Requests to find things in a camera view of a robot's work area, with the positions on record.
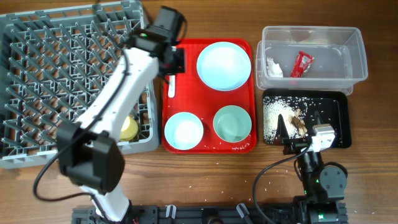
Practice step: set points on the white plastic fork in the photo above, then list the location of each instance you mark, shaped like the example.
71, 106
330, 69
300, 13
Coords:
171, 89

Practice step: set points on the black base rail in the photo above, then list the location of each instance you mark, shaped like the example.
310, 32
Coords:
241, 213

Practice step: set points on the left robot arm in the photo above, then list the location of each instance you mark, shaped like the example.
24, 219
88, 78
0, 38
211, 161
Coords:
88, 151

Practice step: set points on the red sauce packet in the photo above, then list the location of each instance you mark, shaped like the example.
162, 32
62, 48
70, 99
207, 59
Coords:
302, 64

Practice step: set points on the yellow plastic cup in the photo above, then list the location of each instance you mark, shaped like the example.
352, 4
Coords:
129, 129

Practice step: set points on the green bowl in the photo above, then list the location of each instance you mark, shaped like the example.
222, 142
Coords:
232, 123

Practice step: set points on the red plastic tray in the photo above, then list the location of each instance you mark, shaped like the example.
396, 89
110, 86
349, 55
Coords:
193, 96

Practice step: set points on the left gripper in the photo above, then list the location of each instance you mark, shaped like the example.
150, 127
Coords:
180, 68

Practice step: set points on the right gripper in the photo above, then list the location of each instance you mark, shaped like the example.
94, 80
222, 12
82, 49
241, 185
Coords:
282, 138

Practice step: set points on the black waste tray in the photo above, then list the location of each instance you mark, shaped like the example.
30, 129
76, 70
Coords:
336, 105

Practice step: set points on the food scraps and rice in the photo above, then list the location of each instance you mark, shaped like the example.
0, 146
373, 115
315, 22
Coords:
298, 114

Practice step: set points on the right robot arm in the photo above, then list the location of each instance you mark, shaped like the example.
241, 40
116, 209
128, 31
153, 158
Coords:
323, 183

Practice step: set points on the light blue saucer bowl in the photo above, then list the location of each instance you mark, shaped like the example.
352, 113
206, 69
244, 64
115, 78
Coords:
183, 131

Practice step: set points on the large light blue plate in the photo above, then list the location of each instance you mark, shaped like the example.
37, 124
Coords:
223, 66

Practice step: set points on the clear plastic bin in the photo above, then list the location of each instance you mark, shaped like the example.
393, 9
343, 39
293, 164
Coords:
340, 57

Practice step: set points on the white napkin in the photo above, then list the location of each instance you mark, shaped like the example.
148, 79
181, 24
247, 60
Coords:
273, 69

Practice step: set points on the grey dishwasher rack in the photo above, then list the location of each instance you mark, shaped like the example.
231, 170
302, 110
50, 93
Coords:
54, 62

